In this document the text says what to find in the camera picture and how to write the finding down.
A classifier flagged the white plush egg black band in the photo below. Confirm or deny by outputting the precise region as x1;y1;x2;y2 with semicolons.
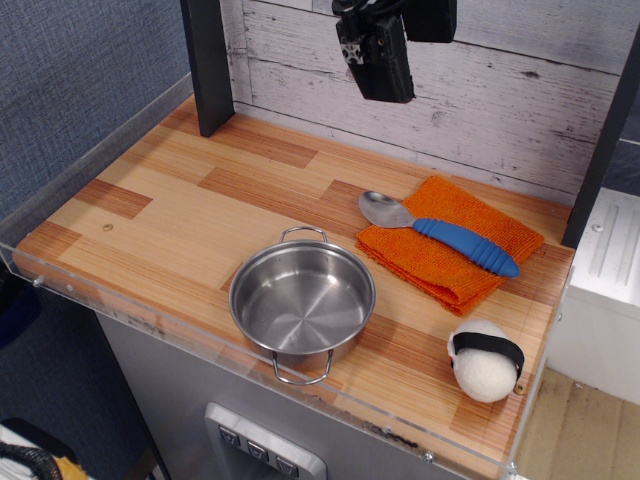
447;319;525;403

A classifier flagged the blue handled metal spoon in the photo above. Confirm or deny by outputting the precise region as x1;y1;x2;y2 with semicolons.
358;191;520;278

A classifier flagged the clear acrylic guard rail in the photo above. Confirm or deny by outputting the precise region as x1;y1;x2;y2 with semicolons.
0;74;576;480

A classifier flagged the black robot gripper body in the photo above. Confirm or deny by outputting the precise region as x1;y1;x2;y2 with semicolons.
331;0;404;30

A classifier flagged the black braided cable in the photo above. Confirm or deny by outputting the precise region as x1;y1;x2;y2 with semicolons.
0;441;62;480

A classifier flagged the black vertical post right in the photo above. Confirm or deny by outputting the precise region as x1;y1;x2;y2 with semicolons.
559;1;639;248

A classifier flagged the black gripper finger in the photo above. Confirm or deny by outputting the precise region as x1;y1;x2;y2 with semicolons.
402;0;457;43
336;15;414;102

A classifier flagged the orange folded cloth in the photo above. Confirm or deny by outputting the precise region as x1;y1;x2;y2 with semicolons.
356;176;544;316

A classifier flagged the stainless steel pot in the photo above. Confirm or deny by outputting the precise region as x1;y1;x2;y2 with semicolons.
228;226;376;386

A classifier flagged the silver cabinet button panel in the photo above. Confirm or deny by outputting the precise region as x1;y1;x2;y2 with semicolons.
204;402;328;479

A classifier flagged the white aluminium block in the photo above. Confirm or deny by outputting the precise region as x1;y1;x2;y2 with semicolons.
547;188;639;404

